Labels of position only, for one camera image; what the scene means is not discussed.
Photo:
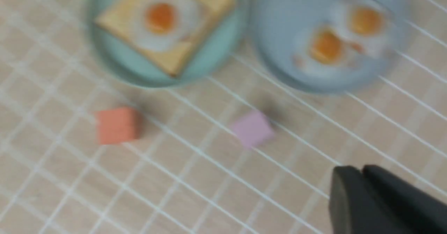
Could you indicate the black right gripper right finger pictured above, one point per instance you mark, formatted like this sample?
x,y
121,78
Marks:
x,y
418,210

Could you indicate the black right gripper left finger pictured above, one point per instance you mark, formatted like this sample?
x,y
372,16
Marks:
x,y
354,208

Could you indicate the fried egg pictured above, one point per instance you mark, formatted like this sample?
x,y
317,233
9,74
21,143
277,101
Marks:
x,y
321,53
158,25
364,25

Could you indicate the toast slice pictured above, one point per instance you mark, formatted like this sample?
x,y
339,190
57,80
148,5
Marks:
x,y
116,19

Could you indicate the pink foam cube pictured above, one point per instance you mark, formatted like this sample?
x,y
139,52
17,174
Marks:
x,y
252,129

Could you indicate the checked peach tablecloth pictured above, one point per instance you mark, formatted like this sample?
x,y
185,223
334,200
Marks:
x,y
187,173

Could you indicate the grey-blue right plate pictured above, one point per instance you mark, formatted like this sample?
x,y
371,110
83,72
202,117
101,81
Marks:
x,y
278,23

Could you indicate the orange-red foam cube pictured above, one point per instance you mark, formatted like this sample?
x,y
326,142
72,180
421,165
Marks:
x,y
118,125

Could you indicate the green centre plate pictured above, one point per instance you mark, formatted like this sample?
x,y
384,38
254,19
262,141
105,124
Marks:
x,y
126,65

